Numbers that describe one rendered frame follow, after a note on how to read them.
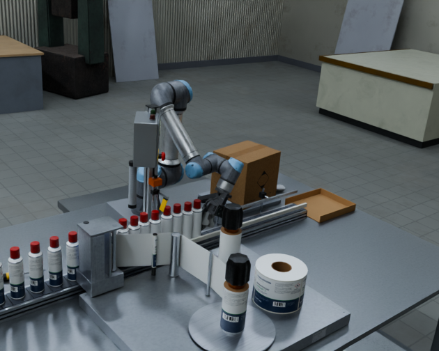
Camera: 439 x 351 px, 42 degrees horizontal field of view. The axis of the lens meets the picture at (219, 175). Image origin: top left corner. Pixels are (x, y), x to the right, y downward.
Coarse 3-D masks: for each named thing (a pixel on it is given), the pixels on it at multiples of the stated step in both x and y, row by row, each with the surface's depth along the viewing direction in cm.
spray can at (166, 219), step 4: (164, 208) 243; (168, 208) 243; (164, 212) 244; (168, 212) 244; (164, 216) 244; (168, 216) 244; (172, 216) 246; (164, 220) 244; (168, 220) 244; (164, 224) 245; (168, 224) 245; (164, 228) 245; (168, 228) 246; (164, 232) 246; (168, 232) 246
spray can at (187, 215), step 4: (184, 204) 250; (188, 204) 248; (184, 208) 250; (188, 208) 249; (184, 212) 250; (188, 212) 249; (192, 212) 251; (184, 216) 250; (188, 216) 249; (192, 216) 251; (184, 220) 250; (188, 220) 250; (192, 220) 252; (184, 224) 251; (188, 224) 251; (184, 228) 252; (188, 228) 252; (184, 232) 252; (188, 232) 253; (188, 236) 253
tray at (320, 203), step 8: (312, 192) 329; (320, 192) 334; (328, 192) 329; (288, 200) 317; (296, 200) 322; (304, 200) 324; (312, 200) 325; (320, 200) 326; (328, 200) 326; (336, 200) 326; (344, 200) 321; (312, 208) 314; (320, 208) 315; (328, 208) 316; (336, 208) 316; (344, 208) 310; (352, 208) 315; (312, 216) 305; (320, 216) 298; (328, 216) 302; (336, 216) 307
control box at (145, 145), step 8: (136, 112) 237; (144, 112) 237; (136, 120) 226; (144, 120) 226; (152, 120) 227; (136, 128) 224; (144, 128) 224; (152, 128) 225; (136, 136) 225; (144, 136) 226; (152, 136) 226; (136, 144) 227; (144, 144) 227; (152, 144) 227; (136, 152) 228; (144, 152) 228; (152, 152) 228; (136, 160) 229; (144, 160) 229; (152, 160) 230
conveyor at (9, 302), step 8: (280, 208) 300; (304, 208) 302; (256, 216) 289; (280, 216) 291; (256, 224) 281; (208, 232) 269; (208, 240) 262; (64, 280) 223; (48, 288) 217; (56, 288) 217; (64, 288) 218; (8, 296) 211; (32, 296) 212; (40, 296) 212; (8, 304) 206
